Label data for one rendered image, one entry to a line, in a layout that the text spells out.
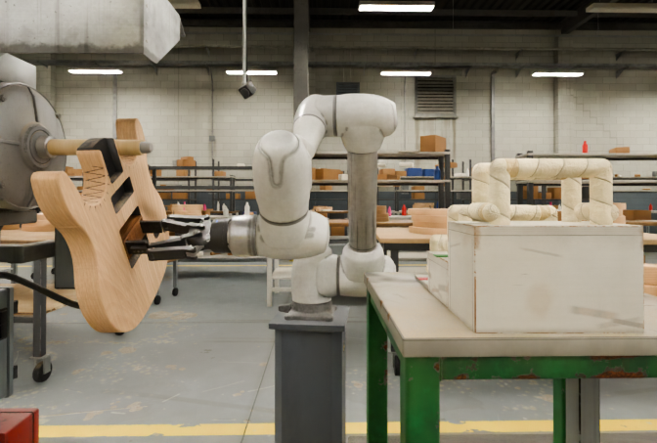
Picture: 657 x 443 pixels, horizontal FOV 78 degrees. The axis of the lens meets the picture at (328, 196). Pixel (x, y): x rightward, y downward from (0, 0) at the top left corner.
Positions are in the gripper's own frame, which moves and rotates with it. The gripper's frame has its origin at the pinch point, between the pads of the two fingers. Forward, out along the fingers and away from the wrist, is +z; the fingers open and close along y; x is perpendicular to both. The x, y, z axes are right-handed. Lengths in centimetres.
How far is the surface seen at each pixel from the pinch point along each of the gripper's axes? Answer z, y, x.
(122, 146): -0.3, 3.5, 19.5
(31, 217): 25.7, 6.3, 1.1
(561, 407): -108, -4, -58
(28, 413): 33, -11, -45
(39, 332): 136, 110, -149
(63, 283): 24.4, 5.7, -17.8
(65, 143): 11.2, 3.9, 20.0
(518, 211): -80, -4, 8
